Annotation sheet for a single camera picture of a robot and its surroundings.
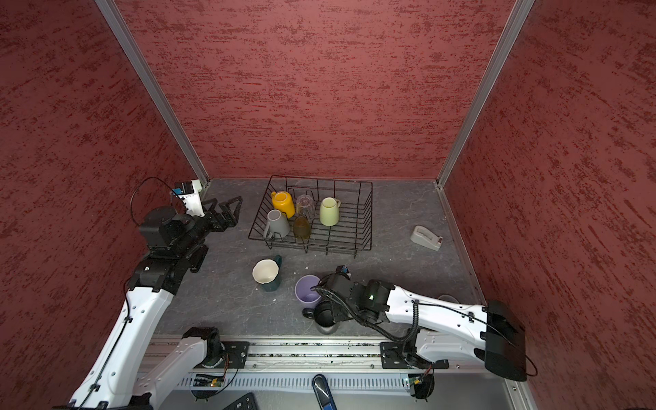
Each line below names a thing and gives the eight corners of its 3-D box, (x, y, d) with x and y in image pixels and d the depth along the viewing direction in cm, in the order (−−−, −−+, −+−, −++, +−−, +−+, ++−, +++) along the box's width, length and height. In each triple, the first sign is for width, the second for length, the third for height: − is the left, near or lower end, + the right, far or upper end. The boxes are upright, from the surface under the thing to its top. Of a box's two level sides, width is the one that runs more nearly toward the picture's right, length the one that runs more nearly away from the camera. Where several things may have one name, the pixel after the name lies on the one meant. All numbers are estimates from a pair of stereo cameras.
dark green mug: (258, 294, 88) (249, 281, 79) (263, 269, 94) (255, 255, 85) (281, 294, 88) (275, 282, 79) (285, 269, 94) (280, 255, 85)
